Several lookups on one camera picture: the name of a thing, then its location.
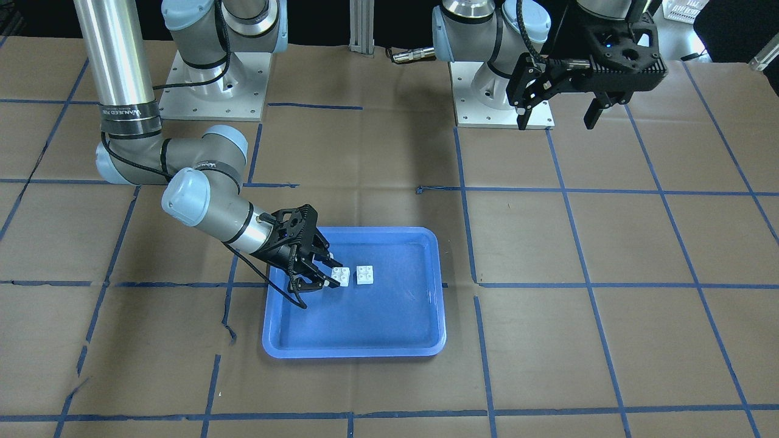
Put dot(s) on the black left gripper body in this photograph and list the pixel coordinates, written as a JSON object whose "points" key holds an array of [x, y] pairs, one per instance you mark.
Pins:
{"points": [[582, 38]]}

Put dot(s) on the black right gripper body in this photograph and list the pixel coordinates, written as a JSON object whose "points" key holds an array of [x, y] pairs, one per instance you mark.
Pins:
{"points": [[275, 251]]}

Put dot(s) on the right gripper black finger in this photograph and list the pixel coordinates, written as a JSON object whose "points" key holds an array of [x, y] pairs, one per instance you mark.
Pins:
{"points": [[316, 248], [304, 275]]}

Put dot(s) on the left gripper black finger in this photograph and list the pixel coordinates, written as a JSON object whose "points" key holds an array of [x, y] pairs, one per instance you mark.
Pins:
{"points": [[603, 100], [532, 83]]}

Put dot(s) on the white block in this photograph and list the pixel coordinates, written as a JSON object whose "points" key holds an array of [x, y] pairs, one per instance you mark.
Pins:
{"points": [[364, 275], [342, 274]]}

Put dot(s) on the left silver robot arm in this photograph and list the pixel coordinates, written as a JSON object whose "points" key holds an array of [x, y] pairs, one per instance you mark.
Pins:
{"points": [[507, 61]]}

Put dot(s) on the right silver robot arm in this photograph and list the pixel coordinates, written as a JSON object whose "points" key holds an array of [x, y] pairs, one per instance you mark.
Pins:
{"points": [[202, 175]]}

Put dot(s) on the blue plastic tray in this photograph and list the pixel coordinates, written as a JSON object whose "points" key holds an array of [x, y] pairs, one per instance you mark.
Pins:
{"points": [[400, 314]]}

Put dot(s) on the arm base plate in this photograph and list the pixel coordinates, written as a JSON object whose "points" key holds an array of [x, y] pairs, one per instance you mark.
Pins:
{"points": [[238, 96], [479, 96]]}

